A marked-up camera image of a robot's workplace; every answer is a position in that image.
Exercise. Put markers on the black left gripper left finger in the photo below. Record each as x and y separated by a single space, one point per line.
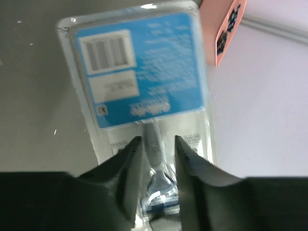
102 199

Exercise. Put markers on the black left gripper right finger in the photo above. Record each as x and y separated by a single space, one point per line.
213 200

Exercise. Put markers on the blue razor blister pack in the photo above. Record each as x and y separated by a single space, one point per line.
141 71

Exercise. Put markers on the pink divided organizer bin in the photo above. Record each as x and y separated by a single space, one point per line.
219 21

